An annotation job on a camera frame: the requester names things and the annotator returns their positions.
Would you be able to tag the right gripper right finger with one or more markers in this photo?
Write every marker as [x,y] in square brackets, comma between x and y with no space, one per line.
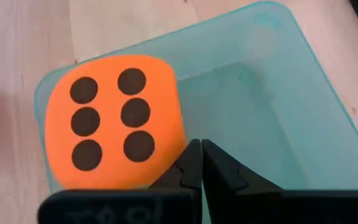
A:
[259,208]

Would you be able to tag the orange foam die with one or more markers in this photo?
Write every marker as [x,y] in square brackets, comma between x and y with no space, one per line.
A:
[110,174]

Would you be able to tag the teal translucent plastic bin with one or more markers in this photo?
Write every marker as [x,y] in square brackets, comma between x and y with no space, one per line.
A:
[259,109]

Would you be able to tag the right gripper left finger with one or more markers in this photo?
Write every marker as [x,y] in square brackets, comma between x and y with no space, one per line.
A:
[120,208]

